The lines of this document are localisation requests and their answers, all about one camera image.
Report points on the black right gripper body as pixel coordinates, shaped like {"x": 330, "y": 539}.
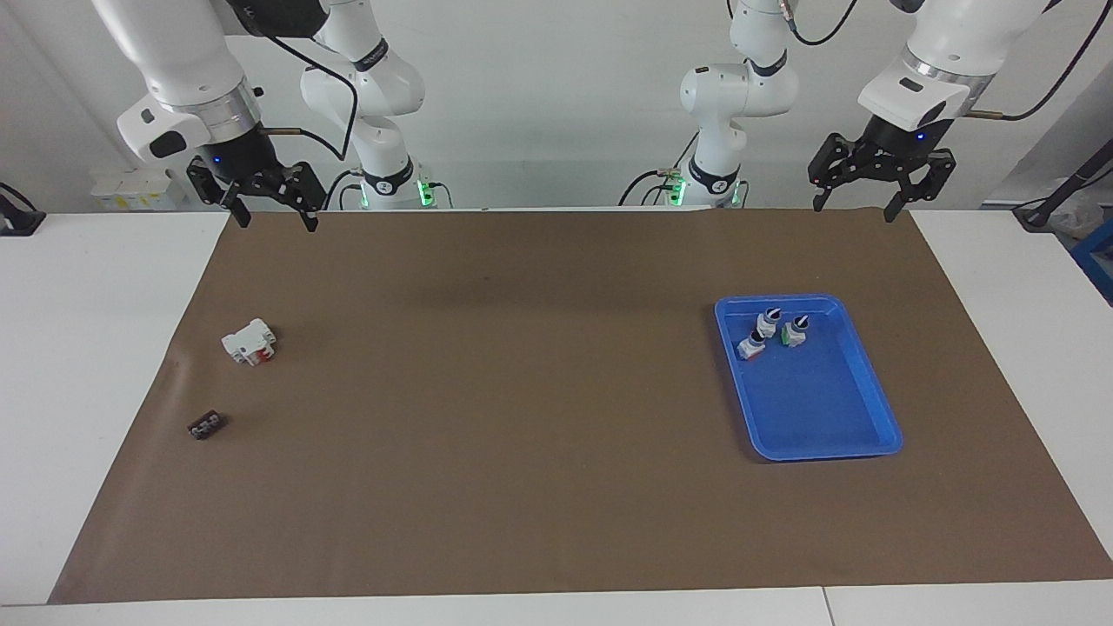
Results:
{"x": 239, "y": 161}

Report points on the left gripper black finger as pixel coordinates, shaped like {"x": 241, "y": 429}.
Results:
{"x": 935, "y": 178}
{"x": 824, "y": 172}

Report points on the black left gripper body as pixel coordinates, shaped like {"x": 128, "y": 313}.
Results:
{"x": 896, "y": 139}

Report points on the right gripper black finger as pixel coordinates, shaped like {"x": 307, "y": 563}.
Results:
{"x": 239, "y": 209}
{"x": 309, "y": 204}

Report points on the white green-faced selector switch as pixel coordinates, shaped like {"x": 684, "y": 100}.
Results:
{"x": 748, "y": 348}

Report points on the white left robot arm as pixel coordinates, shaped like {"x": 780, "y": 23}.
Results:
{"x": 739, "y": 87}

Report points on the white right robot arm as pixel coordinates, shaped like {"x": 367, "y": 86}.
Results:
{"x": 174, "y": 52}

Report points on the black stand pole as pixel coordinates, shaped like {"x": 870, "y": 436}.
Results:
{"x": 1039, "y": 213}

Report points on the white cardboard box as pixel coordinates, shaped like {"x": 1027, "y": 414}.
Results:
{"x": 130, "y": 187}

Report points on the white circuit breaker red lever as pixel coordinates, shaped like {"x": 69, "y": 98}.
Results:
{"x": 248, "y": 341}

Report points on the clear plastic bag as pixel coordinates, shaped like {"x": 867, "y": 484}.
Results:
{"x": 1087, "y": 213}

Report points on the blue crate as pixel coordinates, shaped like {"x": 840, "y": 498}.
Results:
{"x": 1097, "y": 261}

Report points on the small black terminal block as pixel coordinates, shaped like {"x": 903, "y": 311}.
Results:
{"x": 205, "y": 426}

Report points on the blue plastic tray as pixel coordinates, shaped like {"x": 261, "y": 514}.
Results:
{"x": 817, "y": 400}

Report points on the brown paper table mat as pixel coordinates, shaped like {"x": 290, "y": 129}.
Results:
{"x": 522, "y": 435}

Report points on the white selector switch red base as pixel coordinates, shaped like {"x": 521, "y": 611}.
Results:
{"x": 770, "y": 320}

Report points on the white selector switch green base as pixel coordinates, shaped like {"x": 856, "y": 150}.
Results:
{"x": 793, "y": 333}

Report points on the black clamp mount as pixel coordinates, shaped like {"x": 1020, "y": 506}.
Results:
{"x": 22, "y": 224}

